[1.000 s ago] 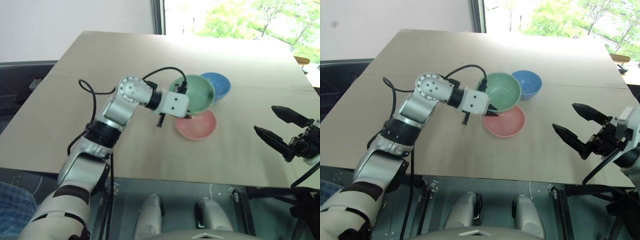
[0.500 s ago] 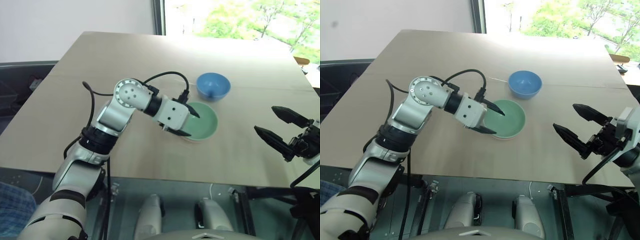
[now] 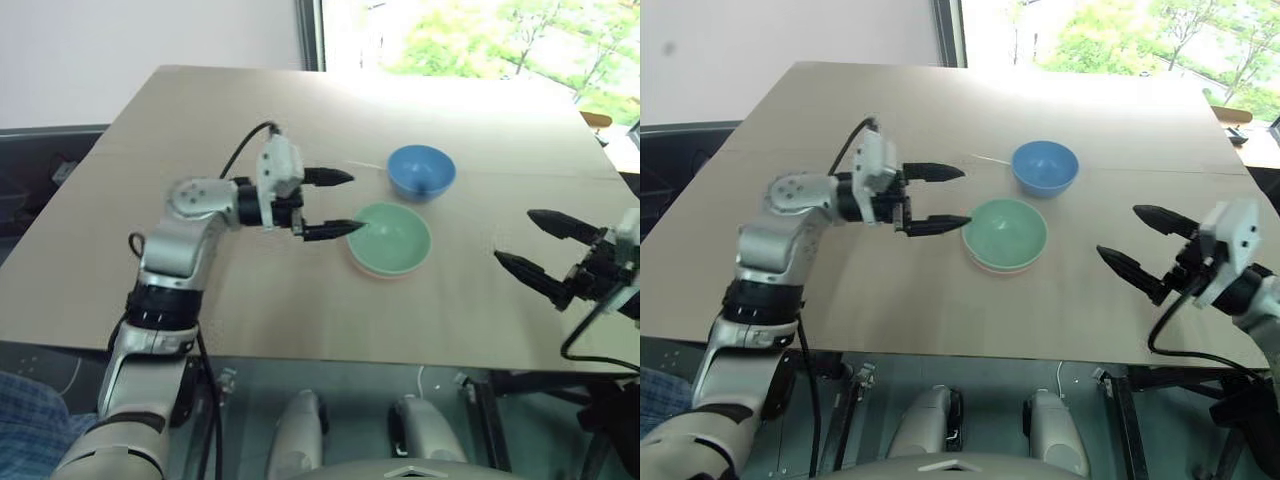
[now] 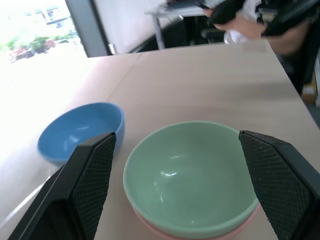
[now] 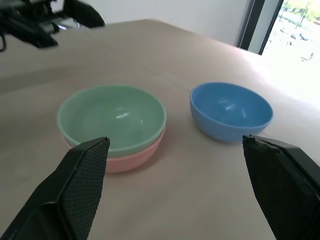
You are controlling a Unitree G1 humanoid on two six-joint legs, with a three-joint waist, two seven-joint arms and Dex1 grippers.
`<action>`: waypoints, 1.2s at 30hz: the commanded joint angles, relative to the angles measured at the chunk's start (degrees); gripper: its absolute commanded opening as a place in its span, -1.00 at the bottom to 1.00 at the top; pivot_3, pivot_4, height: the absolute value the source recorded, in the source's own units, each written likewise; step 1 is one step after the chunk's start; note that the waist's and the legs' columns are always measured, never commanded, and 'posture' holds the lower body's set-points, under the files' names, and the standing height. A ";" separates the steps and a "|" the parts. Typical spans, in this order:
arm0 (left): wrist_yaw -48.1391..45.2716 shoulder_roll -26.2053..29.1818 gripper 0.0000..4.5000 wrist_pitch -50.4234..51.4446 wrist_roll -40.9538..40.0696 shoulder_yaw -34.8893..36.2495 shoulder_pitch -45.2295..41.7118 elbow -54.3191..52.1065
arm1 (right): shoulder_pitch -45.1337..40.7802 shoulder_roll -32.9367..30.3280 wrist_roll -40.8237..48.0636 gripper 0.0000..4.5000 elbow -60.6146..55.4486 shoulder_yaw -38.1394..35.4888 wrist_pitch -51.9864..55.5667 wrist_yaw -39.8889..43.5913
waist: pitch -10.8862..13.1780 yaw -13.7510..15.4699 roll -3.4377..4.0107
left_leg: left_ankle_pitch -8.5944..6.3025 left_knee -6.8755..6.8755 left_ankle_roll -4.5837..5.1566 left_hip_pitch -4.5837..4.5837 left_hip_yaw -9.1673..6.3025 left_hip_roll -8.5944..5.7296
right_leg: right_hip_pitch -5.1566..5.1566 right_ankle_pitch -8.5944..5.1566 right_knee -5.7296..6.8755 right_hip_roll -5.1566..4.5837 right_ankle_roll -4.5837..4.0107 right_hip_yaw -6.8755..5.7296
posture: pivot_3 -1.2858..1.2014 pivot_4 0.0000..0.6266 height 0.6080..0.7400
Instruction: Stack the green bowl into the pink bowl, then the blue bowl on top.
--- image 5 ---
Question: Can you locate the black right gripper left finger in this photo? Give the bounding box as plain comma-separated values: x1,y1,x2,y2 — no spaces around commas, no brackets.
0,136,111,240

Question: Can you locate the dark window frame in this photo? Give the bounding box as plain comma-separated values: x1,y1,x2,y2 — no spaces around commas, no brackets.
234,0,285,56

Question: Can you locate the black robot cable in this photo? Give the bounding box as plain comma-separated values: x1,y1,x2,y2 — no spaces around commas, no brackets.
0,31,7,53

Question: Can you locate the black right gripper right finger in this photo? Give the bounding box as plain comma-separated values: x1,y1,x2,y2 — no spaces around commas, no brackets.
242,134,320,240

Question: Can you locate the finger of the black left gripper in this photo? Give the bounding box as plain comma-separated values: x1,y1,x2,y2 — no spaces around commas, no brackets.
62,0,106,28
0,14,59,49

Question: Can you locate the pink plastic bowl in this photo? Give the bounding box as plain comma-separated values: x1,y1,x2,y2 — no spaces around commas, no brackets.
59,127,166,174

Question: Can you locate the blue plastic bowl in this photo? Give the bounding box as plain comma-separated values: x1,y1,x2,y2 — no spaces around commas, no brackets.
189,81,274,143

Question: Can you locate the green plastic bowl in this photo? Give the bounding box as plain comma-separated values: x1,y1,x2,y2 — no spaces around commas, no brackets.
56,84,168,159

